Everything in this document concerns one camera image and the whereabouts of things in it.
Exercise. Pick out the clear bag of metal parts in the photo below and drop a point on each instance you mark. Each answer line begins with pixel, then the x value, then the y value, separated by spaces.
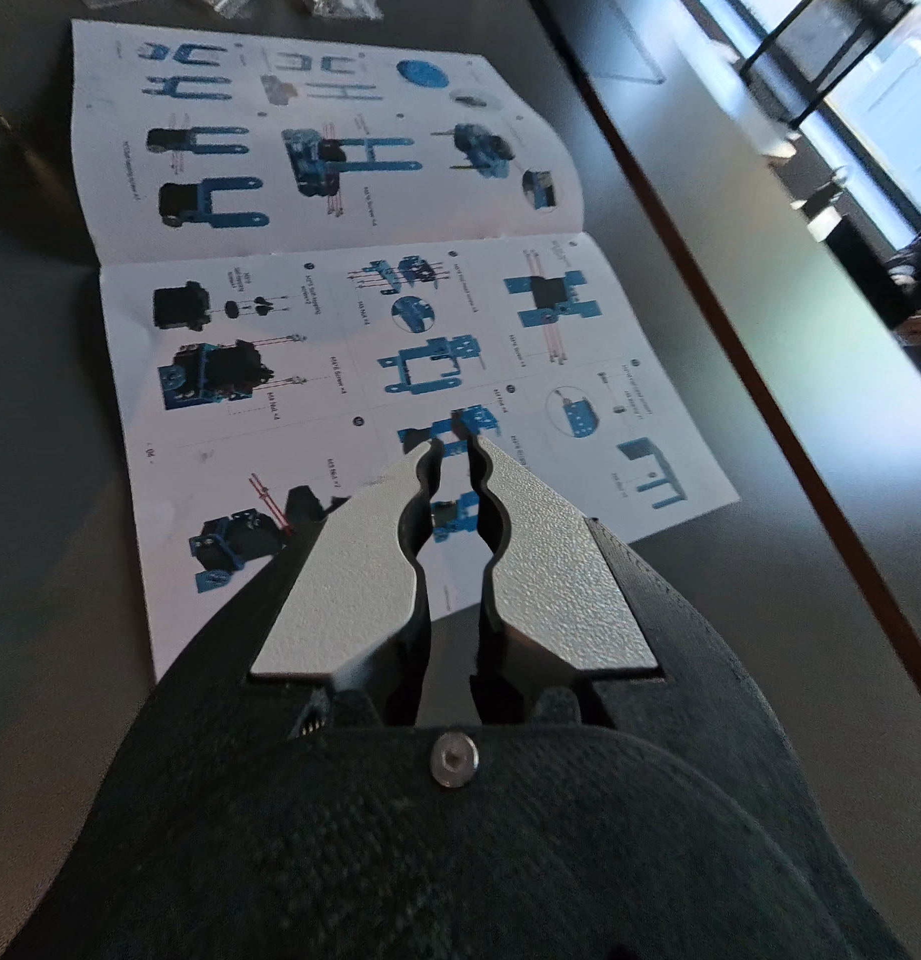
pixel 232 7
pixel 342 7

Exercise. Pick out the printed assembly instruction sheet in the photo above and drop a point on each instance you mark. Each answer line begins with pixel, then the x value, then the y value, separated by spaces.
pixel 280 247

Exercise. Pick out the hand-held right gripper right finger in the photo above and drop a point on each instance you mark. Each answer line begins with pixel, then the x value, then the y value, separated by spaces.
pixel 565 592

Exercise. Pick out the clear acrylic sheet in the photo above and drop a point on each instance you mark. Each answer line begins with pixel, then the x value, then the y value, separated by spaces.
pixel 629 45

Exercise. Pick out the black metal frame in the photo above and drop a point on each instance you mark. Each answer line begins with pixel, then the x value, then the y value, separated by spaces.
pixel 813 52

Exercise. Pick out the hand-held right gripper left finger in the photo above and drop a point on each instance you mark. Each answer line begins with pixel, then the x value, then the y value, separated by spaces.
pixel 348 585

